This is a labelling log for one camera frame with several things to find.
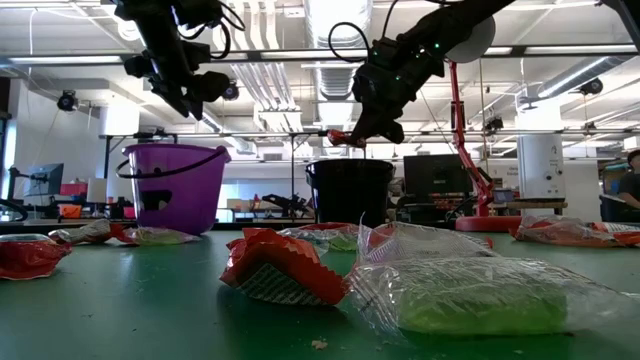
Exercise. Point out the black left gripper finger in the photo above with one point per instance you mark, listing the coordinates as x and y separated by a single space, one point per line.
172 97
190 105

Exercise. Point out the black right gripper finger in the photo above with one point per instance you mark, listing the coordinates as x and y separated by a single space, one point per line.
392 131
367 125

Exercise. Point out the red candy yellow label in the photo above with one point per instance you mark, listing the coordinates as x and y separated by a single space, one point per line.
342 137

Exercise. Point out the small red candy packet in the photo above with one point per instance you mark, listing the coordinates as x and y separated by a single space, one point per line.
119 233

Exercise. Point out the clear packet orange candy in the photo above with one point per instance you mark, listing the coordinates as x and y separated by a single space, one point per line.
560 232

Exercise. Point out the large red candy packet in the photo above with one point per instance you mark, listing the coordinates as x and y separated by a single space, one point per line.
30 260

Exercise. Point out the red white candy packet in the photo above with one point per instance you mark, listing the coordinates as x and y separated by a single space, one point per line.
625 237

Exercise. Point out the black background robot arm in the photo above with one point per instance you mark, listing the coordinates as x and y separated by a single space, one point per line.
285 202

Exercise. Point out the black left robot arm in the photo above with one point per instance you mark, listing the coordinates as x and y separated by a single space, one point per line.
150 10

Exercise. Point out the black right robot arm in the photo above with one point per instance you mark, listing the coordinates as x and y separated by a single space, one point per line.
465 20

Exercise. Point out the large clear packet green candy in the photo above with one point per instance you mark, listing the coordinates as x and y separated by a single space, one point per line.
475 310

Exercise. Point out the black computer monitor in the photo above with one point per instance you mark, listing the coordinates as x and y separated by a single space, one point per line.
435 175

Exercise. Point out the black bucket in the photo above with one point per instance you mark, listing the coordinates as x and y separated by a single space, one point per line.
350 192

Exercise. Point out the purple bucket with face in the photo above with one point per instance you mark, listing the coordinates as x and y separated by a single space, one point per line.
190 200

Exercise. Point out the white box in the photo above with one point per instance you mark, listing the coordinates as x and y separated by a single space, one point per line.
96 190

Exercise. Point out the red desk lamp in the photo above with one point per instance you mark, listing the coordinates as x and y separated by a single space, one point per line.
487 224

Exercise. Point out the red box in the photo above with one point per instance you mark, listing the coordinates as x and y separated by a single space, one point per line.
74 189

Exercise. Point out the grey computer monitor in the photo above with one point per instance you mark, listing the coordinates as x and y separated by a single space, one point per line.
47 179

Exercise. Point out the white cylindrical column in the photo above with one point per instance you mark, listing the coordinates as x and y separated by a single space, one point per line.
540 170

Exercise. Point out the orange box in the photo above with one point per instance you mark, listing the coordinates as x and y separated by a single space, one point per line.
70 211

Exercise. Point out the wooden background table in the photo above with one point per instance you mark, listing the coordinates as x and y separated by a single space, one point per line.
530 204

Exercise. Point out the green table mat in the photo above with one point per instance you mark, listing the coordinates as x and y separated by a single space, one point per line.
150 300

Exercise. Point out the small brown crumb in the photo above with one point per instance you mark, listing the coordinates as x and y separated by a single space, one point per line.
320 345

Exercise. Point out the black office chair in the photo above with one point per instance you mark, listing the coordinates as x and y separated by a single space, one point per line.
611 207

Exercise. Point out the person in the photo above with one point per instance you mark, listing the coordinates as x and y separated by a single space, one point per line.
631 185

